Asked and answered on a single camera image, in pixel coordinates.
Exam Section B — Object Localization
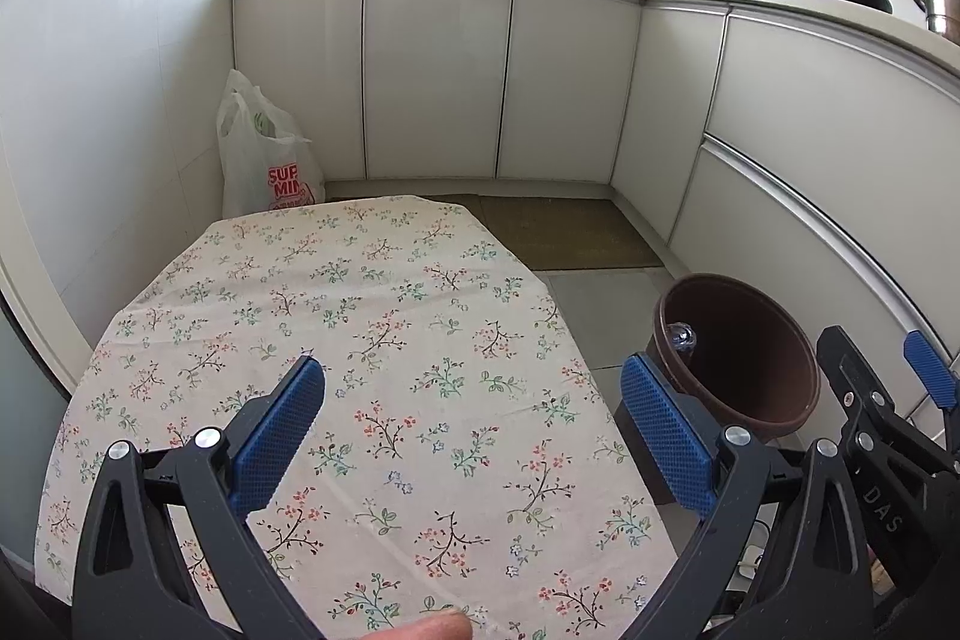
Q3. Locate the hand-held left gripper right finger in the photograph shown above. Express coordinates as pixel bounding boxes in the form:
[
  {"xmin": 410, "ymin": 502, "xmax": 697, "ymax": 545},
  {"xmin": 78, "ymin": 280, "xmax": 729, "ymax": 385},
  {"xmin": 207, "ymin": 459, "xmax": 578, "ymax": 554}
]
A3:
[{"xmin": 619, "ymin": 352, "xmax": 875, "ymax": 640}]

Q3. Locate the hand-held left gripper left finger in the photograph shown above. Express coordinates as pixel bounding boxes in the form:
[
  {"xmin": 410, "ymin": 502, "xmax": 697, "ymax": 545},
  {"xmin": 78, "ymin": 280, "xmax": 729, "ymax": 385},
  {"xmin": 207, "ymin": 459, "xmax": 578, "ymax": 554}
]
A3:
[{"xmin": 71, "ymin": 353, "xmax": 327, "ymax": 640}]

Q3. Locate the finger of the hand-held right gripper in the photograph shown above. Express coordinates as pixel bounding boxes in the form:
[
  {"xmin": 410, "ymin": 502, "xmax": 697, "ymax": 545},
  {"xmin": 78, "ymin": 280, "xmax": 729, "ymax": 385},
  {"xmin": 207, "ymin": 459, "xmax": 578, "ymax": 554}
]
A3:
[
  {"xmin": 816, "ymin": 325, "xmax": 912, "ymax": 461},
  {"xmin": 904, "ymin": 331, "xmax": 960, "ymax": 453}
]

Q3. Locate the brown round trash bin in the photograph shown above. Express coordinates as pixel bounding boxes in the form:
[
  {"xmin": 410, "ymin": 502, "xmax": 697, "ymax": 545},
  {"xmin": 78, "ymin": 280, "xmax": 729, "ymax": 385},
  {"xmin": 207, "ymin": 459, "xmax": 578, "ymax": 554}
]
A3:
[{"xmin": 651, "ymin": 272, "xmax": 822, "ymax": 442}]

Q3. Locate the brown floor mat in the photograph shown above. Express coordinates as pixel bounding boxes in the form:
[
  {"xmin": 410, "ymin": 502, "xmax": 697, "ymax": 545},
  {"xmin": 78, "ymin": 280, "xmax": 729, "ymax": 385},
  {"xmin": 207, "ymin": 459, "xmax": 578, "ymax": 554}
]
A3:
[{"xmin": 326, "ymin": 194, "xmax": 665, "ymax": 272}]

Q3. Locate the white plastic shopping bag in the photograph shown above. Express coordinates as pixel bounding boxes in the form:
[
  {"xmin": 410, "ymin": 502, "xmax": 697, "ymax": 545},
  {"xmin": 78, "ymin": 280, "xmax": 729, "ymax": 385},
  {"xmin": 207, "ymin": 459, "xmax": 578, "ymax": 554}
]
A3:
[{"xmin": 216, "ymin": 68, "xmax": 327, "ymax": 220}]

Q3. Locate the white drawer cabinet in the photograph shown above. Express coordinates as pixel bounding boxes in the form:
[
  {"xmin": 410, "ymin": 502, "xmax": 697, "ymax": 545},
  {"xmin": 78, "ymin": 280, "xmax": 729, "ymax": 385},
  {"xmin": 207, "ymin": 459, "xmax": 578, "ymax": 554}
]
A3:
[{"xmin": 609, "ymin": 0, "xmax": 960, "ymax": 442}]

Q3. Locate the white door base cabinet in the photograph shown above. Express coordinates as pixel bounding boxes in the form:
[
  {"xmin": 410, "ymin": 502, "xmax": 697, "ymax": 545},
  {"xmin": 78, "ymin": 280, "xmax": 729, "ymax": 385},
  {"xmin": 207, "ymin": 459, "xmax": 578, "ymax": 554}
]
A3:
[{"xmin": 227, "ymin": 0, "xmax": 647, "ymax": 202}]

